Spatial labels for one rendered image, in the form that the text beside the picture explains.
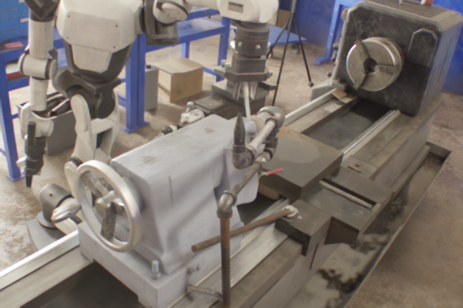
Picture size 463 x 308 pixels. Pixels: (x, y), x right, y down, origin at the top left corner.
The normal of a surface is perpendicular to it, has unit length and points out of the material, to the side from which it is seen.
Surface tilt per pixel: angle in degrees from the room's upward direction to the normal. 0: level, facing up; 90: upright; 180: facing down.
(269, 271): 0
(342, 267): 0
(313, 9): 90
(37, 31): 95
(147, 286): 90
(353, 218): 0
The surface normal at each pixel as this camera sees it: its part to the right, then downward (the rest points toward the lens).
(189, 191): 0.79, 0.16
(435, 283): 0.11, -0.86
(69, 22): -0.03, 0.57
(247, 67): 0.36, 0.50
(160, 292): 0.78, 0.38
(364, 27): -0.61, 0.33
